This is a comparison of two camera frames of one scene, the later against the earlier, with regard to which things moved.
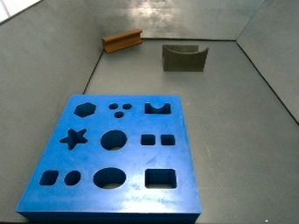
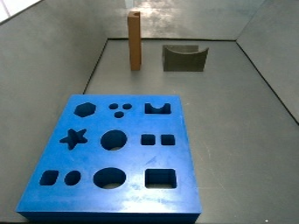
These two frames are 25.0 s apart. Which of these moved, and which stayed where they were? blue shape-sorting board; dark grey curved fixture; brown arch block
Moved: brown arch block
Stayed: dark grey curved fixture; blue shape-sorting board
